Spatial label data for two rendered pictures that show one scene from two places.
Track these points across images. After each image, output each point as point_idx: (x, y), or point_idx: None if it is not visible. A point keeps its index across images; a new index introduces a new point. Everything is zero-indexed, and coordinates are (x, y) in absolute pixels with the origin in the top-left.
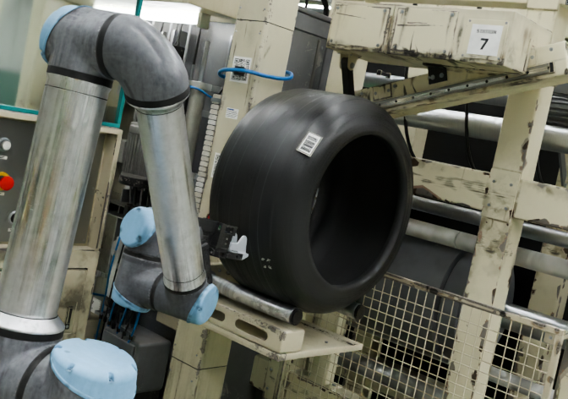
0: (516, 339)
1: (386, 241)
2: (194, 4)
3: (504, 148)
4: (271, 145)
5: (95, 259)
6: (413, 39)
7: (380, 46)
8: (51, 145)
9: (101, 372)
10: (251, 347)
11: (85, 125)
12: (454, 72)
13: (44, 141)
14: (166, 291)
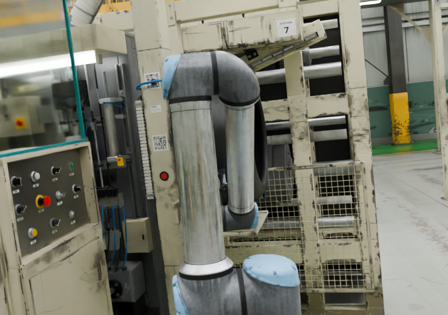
0: (341, 175)
1: (263, 151)
2: (102, 49)
3: (291, 84)
4: (219, 116)
5: (100, 228)
6: (242, 37)
7: (222, 45)
8: (201, 148)
9: (289, 267)
10: (235, 235)
11: (212, 128)
12: (261, 50)
13: (195, 147)
14: (237, 215)
